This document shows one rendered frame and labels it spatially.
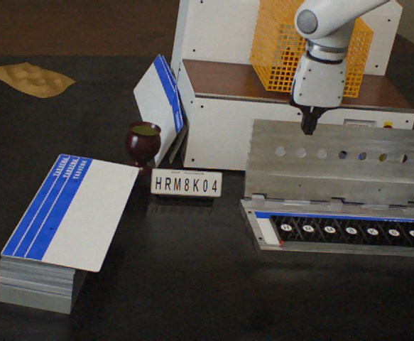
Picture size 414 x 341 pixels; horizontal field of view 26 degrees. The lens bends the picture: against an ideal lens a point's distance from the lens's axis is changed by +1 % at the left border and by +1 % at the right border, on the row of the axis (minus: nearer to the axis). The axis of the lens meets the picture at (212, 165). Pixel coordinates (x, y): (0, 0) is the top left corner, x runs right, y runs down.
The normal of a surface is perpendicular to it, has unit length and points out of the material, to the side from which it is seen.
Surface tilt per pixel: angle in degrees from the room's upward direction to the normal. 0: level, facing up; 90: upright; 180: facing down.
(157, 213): 0
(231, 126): 90
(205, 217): 0
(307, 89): 89
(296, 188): 75
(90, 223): 0
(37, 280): 90
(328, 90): 88
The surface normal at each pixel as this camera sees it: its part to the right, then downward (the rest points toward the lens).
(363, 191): 0.21, 0.24
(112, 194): 0.16, -0.88
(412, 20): 0.40, 0.48
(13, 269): -0.10, 0.44
